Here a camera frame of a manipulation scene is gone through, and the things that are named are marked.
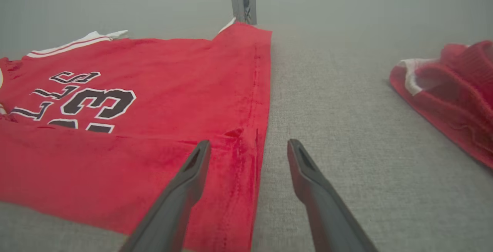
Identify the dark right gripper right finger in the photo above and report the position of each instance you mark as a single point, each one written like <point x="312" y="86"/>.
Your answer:
<point x="319" y="205"/>

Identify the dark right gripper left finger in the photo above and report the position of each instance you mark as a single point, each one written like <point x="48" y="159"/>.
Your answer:
<point x="173" y="198"/>

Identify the red basketball jersey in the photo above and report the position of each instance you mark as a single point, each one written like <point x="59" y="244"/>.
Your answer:
<point x="173" y="82"/>

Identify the red shorts with white stripe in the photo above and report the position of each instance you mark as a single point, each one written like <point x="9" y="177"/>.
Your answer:
<point x="454" y="90"/>

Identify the grey fabric sofa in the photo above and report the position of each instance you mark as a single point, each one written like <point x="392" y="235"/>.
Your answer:
<point x="346" y="128"/>

